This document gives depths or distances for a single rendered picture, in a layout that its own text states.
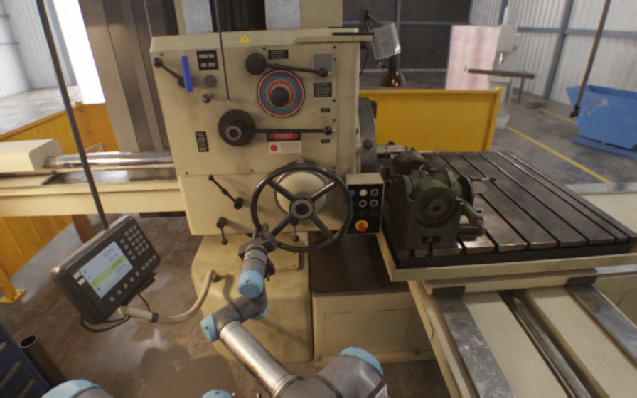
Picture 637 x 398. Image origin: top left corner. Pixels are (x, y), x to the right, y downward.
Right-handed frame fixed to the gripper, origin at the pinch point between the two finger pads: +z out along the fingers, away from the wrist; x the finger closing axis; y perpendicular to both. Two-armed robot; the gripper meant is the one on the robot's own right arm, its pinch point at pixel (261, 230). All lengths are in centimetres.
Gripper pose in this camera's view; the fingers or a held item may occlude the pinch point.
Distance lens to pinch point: 124.2
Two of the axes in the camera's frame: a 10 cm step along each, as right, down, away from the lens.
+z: -0.4, -4.8, 8.8
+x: -8.8, 4.2, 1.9
